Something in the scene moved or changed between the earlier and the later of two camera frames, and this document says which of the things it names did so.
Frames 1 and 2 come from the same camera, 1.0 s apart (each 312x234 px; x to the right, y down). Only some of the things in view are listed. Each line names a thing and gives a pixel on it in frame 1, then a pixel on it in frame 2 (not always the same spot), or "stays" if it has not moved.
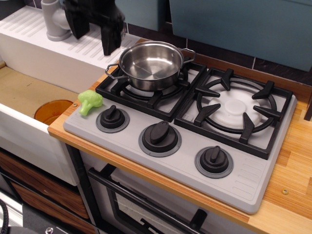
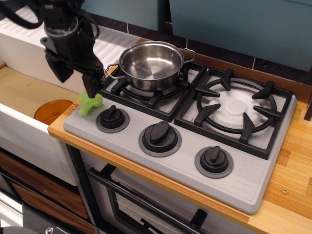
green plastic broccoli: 89,98 stays
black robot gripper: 105,13 -> 74,51
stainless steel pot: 150,66 stays
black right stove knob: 214,162 stays
